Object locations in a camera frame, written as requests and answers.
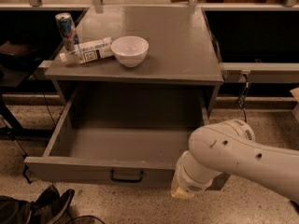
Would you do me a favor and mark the grey top drawer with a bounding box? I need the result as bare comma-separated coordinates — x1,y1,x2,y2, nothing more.
23,89,232,191

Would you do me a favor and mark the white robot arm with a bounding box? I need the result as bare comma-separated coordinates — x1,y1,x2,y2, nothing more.
171,119,299,203

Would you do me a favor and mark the grey drawer cabinet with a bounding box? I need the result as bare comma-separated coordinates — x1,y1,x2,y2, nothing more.
46,6,223,123

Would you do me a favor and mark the grey sneaker shoe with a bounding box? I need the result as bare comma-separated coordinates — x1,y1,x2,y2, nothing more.
29,185,75,224

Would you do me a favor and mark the white bowl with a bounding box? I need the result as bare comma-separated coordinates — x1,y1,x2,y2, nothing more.
111,36,150,67

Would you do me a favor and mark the white milk carton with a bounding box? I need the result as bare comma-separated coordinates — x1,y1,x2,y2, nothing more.
59,36,116,64

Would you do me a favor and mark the dark trouser leg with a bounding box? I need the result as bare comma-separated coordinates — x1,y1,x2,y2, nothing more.
0,196,32,224

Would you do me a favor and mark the blue drink can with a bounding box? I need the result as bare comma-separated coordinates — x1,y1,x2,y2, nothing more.
55,12,78,51

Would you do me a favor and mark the black stand at left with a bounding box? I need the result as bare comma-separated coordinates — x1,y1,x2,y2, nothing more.
0,40,54,185

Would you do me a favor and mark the black drawer handle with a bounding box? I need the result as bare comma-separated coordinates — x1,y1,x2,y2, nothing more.
110,170,144,183

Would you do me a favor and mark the black floor cable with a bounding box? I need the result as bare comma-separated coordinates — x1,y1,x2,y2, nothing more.
237,73,250,123

